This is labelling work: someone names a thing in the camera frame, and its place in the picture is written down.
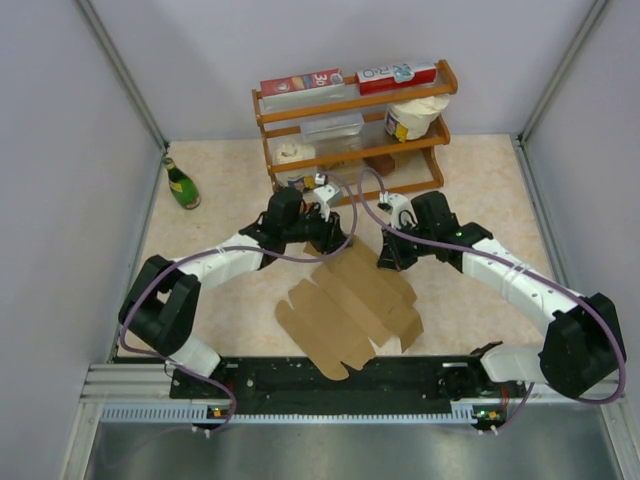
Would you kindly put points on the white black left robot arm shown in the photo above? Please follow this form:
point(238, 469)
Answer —
point(161, 305)

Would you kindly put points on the white bag lower shelf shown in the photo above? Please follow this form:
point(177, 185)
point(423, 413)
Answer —
point(302, 179)

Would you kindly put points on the aluminium frame rail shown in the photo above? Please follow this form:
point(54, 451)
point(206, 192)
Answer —
point(139, 392)

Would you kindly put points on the green glass bottle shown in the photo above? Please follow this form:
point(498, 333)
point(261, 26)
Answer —
point(182, 187)

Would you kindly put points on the red white toothpaste box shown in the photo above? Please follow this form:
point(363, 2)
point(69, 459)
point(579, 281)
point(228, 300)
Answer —
point(395, 76)

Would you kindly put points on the red foil wrap box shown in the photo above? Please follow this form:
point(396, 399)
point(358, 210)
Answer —
point(305, 84)

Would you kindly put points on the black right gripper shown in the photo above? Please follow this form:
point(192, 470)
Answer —
point(391, 257)

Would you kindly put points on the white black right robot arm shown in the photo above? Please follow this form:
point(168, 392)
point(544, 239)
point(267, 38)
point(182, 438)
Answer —
point(582, 342)

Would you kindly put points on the orange wooden shelf rack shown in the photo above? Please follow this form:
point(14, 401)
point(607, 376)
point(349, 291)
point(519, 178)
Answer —
point(372, 139)

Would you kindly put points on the white bag upper shelf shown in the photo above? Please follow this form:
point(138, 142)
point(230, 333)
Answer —
point(410, 120)

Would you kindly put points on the red brown brick block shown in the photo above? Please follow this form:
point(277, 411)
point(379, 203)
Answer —
point(383, 164)

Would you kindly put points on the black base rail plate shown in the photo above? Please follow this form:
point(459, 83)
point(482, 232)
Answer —
point(386, 385)

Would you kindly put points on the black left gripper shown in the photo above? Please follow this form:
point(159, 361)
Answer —
point(331, 234)

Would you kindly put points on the white bag shelf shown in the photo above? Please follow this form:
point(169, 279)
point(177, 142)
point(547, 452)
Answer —
point(410, 120)
point(302, 179)

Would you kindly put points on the clear plastic container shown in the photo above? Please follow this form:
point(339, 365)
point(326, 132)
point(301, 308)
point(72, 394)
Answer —
point(331, 127)

